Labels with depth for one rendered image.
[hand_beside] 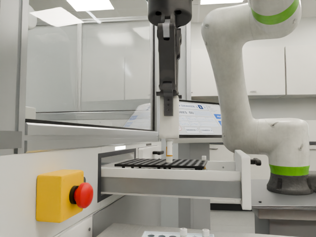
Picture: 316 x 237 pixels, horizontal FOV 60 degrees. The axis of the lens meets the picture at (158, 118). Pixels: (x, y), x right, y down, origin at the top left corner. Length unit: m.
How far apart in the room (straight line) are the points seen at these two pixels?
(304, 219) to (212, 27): 0.63
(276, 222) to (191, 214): 0.79
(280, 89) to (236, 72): 3.34
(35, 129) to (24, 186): 0.09
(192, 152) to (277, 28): 1.00
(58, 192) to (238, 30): 0.65
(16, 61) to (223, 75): 0.65
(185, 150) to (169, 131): 1.24
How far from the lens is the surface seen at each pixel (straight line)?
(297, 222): 1.01
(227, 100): 0.96
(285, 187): 1.02
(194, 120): 1.63
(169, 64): 0.42
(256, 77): 4.20
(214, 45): 0.89
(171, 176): 0.63
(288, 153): 1.00
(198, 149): 1.68
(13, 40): 0.44
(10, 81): 0.43
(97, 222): 0.69
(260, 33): 0.87
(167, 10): 0.46
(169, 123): 0.44
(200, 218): 1.75
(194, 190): 0.63
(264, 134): 1.00
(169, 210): 2.47
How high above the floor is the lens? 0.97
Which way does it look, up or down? 4 degrees up
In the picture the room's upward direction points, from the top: straight up
